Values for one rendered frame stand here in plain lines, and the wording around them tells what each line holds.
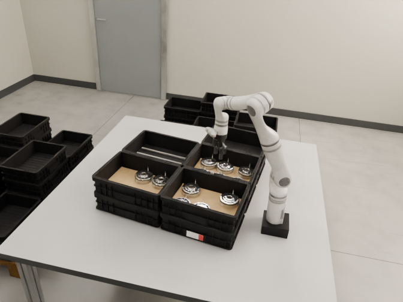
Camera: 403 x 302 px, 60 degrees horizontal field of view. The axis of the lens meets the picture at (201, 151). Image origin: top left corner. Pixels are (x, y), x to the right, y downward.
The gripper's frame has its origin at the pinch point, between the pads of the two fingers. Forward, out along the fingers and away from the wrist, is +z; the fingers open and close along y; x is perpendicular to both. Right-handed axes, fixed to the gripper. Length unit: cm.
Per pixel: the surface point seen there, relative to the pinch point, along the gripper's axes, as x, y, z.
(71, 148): 67, 142, 62
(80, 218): 77, 9, 31
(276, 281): 1, -66, 30
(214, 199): 9.2, -16.4, 17.4
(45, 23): 58, 414, 11
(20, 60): 100, 417, 63
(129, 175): 46, 21, 17
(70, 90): 41, 377, 100
